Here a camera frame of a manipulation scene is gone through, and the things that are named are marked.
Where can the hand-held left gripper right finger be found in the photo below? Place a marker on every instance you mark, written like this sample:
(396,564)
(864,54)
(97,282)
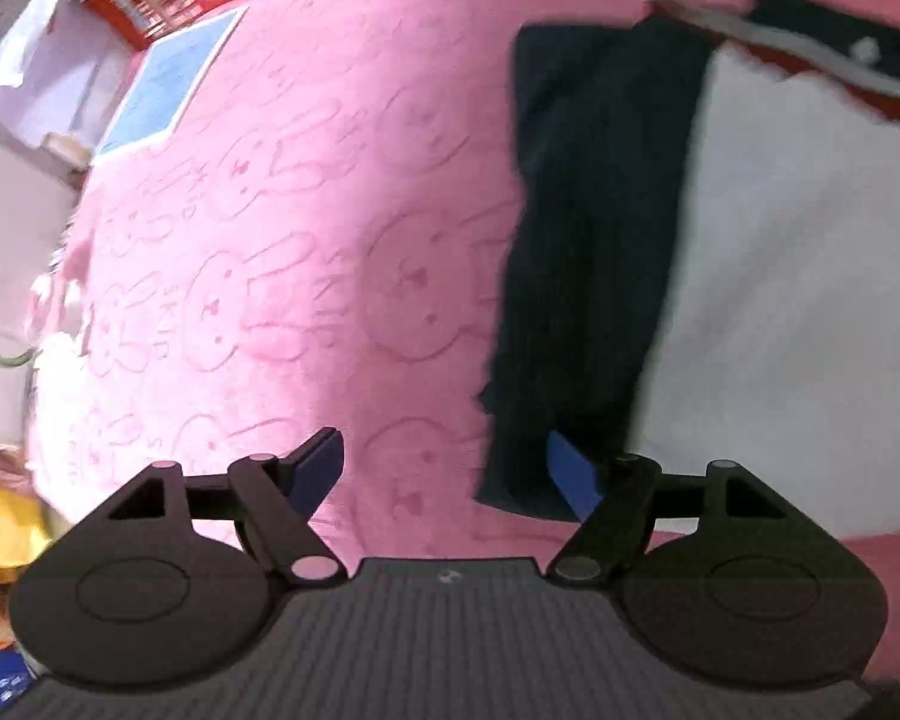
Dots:
(574,476)

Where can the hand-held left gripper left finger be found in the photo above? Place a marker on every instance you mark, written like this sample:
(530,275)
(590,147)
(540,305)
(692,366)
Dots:
(315,469)

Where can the navy and white polo shirt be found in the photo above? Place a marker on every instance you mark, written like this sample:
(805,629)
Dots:
(592,240)

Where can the pink bunny print blanket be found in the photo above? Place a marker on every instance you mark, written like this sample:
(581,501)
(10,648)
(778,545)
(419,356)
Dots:
(307,202)

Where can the yellow bag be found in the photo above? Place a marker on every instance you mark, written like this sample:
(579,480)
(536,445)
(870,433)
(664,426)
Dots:
(4,532)

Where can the blue paper sheet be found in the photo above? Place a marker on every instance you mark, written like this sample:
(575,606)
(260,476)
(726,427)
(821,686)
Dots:
(165,86)

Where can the white paper sheets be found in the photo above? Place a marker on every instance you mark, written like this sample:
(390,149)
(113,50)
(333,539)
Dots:
(37,67)

